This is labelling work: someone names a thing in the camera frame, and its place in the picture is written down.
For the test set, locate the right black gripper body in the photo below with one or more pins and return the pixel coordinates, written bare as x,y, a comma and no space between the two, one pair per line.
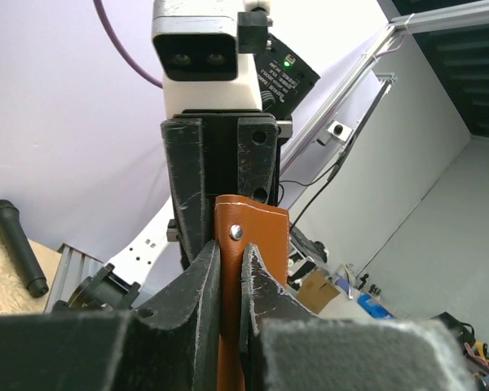
220,160

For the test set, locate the cardboard box in background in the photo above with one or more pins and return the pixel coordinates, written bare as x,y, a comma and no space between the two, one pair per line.
316,292

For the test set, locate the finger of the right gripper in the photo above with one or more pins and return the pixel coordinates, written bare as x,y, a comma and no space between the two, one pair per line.
184,152
257,138

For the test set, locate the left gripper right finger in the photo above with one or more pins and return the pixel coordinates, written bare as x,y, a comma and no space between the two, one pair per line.
275,329

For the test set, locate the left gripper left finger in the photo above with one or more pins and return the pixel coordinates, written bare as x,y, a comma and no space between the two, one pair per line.
177,346

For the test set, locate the brown leather card holder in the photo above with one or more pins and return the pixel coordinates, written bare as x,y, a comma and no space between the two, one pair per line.
243,226

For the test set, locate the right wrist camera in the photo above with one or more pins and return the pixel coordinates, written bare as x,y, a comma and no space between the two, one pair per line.
207,51

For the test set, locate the black handheld microphone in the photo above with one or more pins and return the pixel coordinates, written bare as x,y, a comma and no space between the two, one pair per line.
20,251

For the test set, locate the blue item in background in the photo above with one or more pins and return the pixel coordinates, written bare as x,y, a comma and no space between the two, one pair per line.
373,307

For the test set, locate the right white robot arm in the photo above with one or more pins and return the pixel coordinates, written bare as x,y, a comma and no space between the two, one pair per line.
284,81

